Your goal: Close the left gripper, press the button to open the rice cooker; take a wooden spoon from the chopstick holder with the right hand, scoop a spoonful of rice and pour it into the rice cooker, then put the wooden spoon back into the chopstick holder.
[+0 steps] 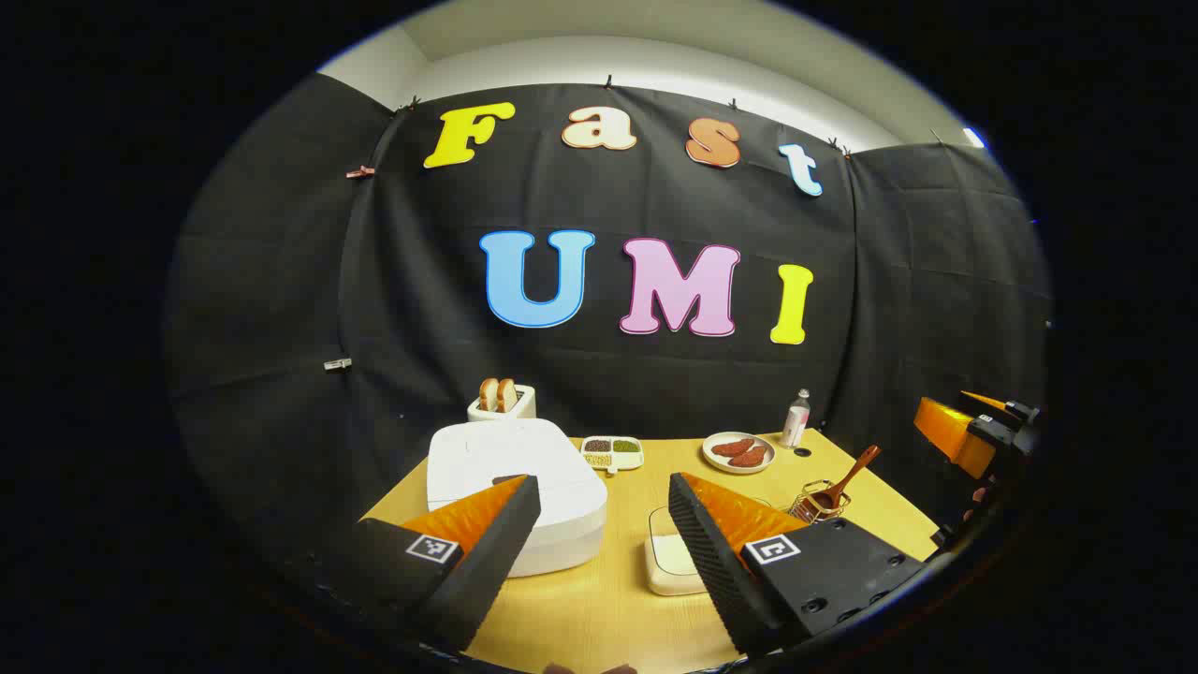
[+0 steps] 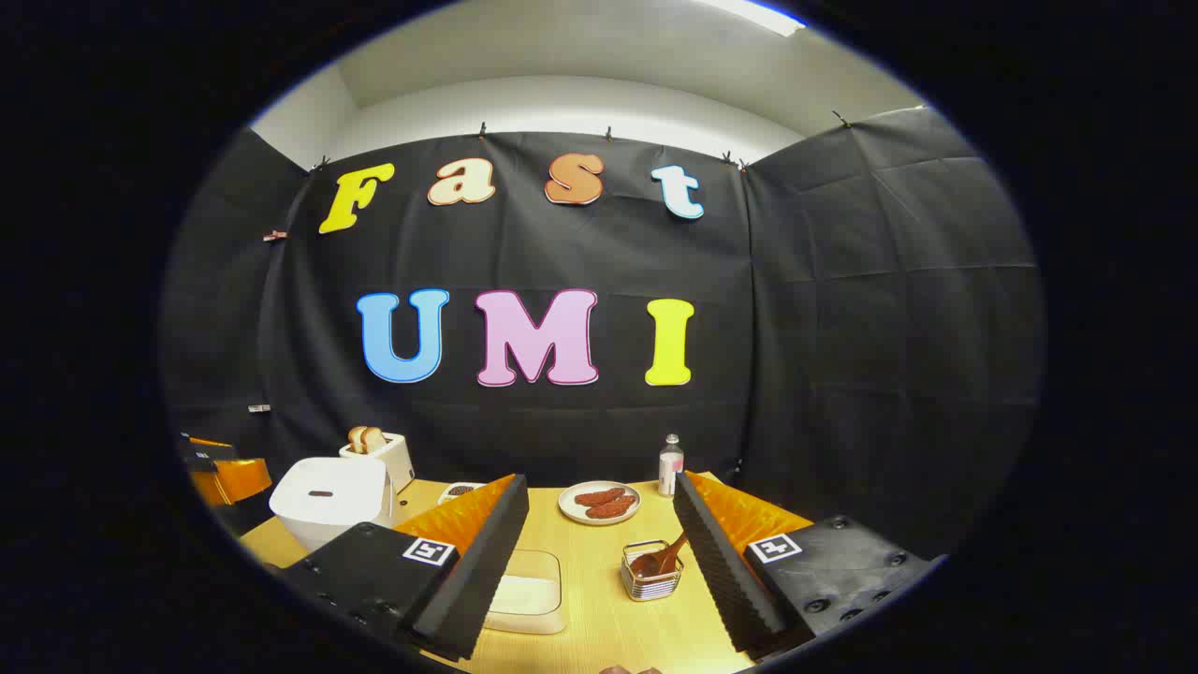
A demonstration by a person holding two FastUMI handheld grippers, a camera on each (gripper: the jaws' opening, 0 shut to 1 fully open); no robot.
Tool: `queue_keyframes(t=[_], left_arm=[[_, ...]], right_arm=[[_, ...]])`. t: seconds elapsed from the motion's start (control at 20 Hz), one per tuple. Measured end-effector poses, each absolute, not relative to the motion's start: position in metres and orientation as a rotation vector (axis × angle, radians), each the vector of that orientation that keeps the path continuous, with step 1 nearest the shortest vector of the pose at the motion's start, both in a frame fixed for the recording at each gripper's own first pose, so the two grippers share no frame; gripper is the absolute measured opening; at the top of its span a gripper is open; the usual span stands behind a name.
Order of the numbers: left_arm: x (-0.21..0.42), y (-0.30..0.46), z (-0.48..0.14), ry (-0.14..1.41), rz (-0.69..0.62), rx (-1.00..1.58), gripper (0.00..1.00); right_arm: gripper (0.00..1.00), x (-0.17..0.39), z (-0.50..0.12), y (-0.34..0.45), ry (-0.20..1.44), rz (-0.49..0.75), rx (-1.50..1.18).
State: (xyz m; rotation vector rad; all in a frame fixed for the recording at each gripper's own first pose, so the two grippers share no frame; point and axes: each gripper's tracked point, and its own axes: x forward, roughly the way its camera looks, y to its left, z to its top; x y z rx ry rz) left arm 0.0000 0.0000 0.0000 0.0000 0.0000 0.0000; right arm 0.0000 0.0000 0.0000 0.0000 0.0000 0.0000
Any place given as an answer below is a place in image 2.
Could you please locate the white toaster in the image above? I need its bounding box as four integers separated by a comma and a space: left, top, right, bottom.
339, 432, 416, 495

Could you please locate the black backdrop cloth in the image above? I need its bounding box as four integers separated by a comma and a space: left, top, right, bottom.
161, 105, 1045, 563

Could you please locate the clear plastic container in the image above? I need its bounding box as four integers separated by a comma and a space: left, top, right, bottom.
482, 549, 568, 636

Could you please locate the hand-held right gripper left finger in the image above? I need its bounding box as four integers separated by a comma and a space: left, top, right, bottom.
281, 474, 531, 664

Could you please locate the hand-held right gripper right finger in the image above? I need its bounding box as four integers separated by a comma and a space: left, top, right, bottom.
672, 471, 937, 656

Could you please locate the clear bottle with pink label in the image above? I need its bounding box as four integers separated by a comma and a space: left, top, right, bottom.
658, 433, 685, 497

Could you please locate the white round plate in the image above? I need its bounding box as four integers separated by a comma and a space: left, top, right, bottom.
558, 480, 643, 526

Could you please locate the white rice cooker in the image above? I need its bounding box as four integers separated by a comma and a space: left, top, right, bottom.
269, 457, 394, 553

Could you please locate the brown wooden spoon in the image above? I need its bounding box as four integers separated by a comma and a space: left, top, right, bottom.
629, 532, 689, 579

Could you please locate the wire metal chopstick holder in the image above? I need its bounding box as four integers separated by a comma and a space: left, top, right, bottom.
621, 539, 685, 602

